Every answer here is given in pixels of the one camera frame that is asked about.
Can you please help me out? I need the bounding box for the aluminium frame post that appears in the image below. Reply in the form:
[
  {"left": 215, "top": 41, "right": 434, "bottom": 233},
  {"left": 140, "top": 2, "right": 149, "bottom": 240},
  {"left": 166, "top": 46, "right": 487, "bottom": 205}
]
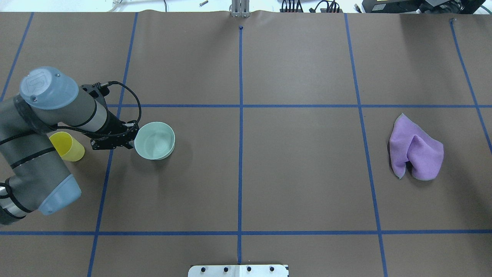
[{"left": 229, "top": 0, "right": 251, "bottom": 18}]

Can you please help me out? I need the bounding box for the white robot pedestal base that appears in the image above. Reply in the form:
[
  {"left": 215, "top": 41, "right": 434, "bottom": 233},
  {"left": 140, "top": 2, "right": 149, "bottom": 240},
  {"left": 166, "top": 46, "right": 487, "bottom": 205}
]
[{"left": 188, "top": 264, "right": 290, "bottom": 277}]

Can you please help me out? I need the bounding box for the purple cloth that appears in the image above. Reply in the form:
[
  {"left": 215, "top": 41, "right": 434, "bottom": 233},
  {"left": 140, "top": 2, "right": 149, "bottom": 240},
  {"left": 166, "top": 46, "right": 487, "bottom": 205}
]
[{"left": 389, "top": 113, "right": 444, "bottom": 181}]

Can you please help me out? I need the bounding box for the mint green bowl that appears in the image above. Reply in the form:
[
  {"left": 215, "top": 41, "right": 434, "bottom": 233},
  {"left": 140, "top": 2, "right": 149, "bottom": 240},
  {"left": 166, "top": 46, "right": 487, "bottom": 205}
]
[{"left": 134, "top": 122, "right": 176, "bottom": 160}]

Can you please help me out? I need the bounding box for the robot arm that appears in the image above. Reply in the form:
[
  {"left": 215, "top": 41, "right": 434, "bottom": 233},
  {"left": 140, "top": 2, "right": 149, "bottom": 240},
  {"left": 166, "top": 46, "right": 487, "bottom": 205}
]
[{"left": 0, "top": 66, "right": 141, "bottom": 226}]

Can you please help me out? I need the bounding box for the yellow plastic cup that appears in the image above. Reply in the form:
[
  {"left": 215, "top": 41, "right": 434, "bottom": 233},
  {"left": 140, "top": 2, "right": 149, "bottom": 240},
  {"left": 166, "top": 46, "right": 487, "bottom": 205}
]
[{"left": 49, "top": 132, "right": 85, "bottom": 162}]

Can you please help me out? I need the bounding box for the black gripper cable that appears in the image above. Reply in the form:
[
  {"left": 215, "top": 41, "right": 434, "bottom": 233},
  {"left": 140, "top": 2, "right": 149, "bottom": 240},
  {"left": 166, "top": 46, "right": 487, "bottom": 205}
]
[{"left": 54, "top": 80, "right": 142, "bottom": 139}]

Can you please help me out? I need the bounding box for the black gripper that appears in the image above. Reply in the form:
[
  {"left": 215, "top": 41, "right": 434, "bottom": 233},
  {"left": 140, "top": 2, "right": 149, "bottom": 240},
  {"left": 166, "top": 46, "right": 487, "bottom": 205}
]
[{"left": 80, "top": 84, "right": 140, "bottom": 150}]

